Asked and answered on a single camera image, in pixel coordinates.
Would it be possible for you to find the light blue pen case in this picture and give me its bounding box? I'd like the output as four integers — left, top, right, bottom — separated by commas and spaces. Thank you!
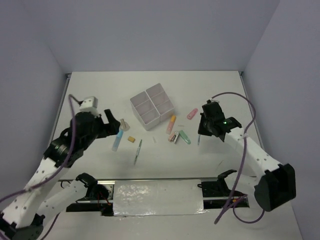
112, 129, 124, 152

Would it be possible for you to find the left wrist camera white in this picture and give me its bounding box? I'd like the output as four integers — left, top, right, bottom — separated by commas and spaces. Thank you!
79, 96, 99, 117

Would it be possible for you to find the tan eraser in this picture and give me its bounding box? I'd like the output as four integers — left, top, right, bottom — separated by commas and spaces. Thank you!
127, 136, 136, 143

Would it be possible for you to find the green gel pen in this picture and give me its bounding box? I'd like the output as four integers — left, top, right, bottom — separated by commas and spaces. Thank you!
134, 139, 143, 165

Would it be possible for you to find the right white divided container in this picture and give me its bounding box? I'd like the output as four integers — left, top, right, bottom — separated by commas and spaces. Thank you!
146, 83, 175, 122

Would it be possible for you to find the left white divided container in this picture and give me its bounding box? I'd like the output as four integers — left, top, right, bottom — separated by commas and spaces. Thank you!
130, 91, 160, 131

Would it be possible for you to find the pink mini stapler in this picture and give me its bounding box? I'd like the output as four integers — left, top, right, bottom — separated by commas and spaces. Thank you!
168, 131, 180, 144

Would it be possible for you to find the silver foil sheet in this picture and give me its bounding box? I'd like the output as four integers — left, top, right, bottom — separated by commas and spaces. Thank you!
113, 179, 205, 217

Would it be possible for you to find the pink orange highlighter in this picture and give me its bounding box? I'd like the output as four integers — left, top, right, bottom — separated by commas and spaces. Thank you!
166, 115, 177, 135

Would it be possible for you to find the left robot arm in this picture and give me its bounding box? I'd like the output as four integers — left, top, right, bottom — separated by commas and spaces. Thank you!
0, 109, 121, 240

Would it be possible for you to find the pink eraser case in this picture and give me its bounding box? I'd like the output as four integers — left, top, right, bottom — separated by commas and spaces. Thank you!
187, 108, 198, 120

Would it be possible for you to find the blue highlighter pen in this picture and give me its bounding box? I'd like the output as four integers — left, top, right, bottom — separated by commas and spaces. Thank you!
197, 134, 201, 147

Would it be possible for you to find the white divided container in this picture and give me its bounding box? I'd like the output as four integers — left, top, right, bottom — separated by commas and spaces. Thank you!
130, 91, 160, 131
146, 83, 175, 122

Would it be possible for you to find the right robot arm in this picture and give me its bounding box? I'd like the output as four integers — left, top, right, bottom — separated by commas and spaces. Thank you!
198, 100, 296, 212

